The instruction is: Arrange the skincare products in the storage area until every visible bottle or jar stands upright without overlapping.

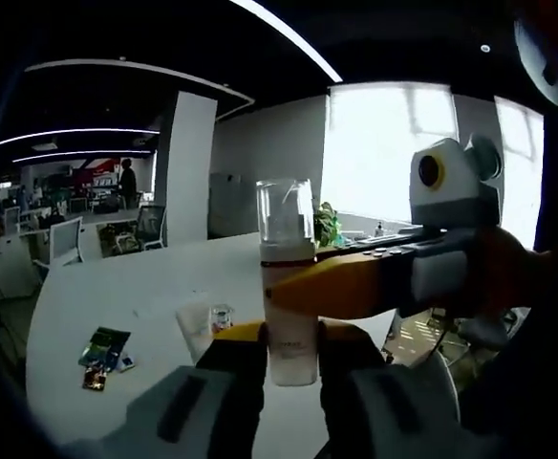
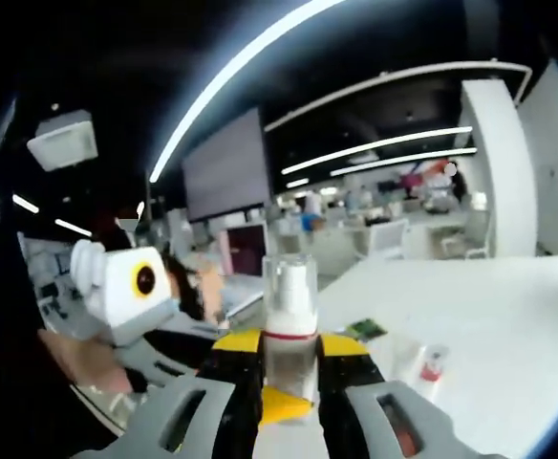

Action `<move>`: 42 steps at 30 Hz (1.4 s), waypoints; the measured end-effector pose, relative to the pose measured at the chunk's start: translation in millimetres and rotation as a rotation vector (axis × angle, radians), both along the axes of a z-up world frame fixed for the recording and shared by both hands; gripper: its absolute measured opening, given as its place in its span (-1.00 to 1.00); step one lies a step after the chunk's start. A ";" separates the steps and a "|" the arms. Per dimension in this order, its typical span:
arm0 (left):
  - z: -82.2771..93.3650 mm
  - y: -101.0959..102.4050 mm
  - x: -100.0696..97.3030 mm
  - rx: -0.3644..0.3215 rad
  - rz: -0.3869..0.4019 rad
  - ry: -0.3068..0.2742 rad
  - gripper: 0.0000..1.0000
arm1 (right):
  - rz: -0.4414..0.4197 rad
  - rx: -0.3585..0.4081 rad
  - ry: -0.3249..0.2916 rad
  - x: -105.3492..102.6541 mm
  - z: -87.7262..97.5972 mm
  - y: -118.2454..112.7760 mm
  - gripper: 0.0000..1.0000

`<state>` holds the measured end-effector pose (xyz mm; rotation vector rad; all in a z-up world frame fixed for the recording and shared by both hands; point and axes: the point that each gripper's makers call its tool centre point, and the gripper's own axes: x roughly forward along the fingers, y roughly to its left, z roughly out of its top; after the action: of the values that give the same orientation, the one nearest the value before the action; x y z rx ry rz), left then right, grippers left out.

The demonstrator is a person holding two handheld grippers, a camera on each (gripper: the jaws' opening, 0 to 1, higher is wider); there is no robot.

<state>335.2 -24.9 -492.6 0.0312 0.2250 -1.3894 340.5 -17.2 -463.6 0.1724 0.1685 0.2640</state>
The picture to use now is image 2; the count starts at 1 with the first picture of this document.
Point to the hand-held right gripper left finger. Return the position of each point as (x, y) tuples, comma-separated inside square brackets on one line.
[(241, 397)]

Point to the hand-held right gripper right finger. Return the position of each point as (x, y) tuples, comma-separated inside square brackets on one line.
[(343, 401)]

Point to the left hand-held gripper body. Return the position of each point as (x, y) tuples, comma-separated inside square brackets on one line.
[(121, 296)]

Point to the green and dark skincare sachet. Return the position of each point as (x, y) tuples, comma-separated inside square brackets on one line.
[(366, 330)]

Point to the small clear-capped skincare bottle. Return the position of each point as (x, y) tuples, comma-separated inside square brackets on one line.
[(288, 325)]

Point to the person's left hand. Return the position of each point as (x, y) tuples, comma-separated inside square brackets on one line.
[(88, 368)]

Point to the open laptop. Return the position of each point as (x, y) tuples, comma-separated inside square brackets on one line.
[(245, 248)]

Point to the long ceiling light strip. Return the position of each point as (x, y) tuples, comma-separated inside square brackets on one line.
[(170, 146)]

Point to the ceiling air conditioner unit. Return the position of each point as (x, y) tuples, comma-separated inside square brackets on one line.
[(61, 141)]

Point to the white office chair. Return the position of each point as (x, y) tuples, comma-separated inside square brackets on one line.
[(386, 239)]

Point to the large dark wall screen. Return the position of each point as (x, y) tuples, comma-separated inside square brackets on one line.
[(226, 167)]

